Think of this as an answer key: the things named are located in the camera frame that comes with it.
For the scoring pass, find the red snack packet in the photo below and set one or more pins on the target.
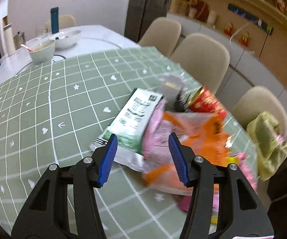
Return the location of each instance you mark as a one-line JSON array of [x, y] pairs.
[[203, 101]]

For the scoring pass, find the yellow-green trash bag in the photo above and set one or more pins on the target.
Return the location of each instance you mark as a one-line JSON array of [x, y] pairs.
[[271, 147]]

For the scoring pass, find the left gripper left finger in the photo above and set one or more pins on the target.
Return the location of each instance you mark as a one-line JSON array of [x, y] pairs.
[[45, 212]]

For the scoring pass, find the green white snack bag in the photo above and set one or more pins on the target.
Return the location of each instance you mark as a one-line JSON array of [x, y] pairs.
[[129, 126]]

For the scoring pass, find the beige chair far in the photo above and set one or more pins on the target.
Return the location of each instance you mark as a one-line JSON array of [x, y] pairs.
[[163, 34]]

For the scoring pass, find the beige chair near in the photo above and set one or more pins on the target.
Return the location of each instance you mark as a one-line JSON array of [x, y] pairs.
[[256, 100]]

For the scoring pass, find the pale green bowl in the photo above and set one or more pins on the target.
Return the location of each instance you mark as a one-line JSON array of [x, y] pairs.
[[43, 52]]

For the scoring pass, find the beige chair behind table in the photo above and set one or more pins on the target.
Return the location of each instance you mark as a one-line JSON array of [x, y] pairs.
[[65, 21]]

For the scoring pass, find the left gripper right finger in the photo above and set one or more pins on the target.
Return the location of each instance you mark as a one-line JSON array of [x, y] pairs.
[[241, 213]]

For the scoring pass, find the blue black power strip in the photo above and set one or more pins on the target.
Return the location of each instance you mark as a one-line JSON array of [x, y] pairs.
[[251, 18]]

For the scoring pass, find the green grid tablecloth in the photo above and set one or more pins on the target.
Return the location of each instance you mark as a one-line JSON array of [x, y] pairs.
[[52, 112]]

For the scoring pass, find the orange snack wrapper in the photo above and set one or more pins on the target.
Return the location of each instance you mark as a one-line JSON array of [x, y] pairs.
[[202, 132]]

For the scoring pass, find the blue tall bottle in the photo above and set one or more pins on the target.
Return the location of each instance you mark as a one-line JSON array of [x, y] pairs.
[[54, 20]]

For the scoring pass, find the beige chair middle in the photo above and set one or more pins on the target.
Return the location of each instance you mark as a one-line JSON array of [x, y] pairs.
[[204, 58]]

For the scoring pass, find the white bowl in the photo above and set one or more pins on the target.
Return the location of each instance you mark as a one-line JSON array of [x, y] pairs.
[[66, 39]]

